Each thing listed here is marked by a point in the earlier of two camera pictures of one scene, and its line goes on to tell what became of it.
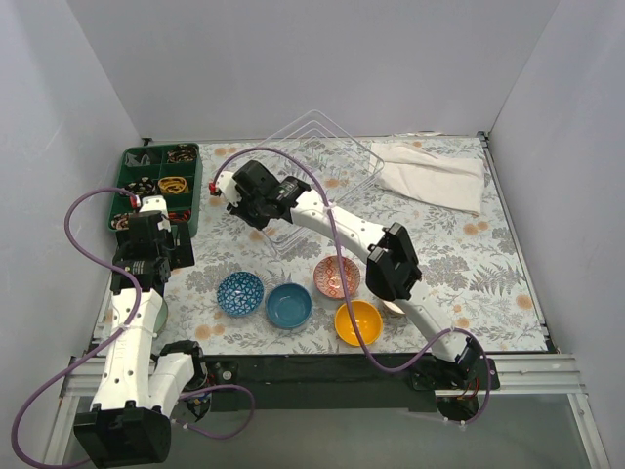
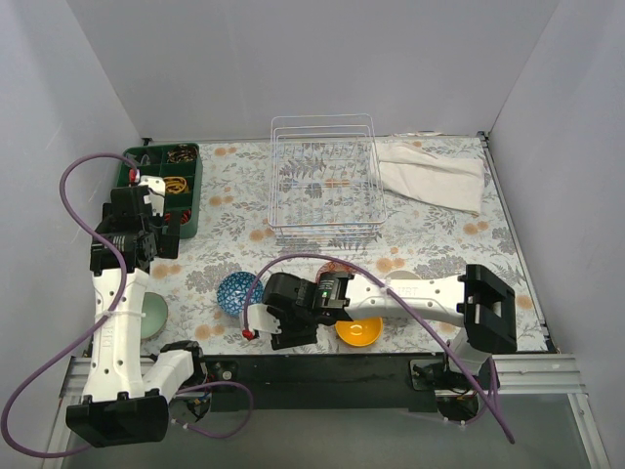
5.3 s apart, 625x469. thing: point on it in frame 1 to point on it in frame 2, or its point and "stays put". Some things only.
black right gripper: (246, 215) to (294, 335)
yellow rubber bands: (172, 184) stays put
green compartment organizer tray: (170, 171) stays put
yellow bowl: (368, 319) stays put
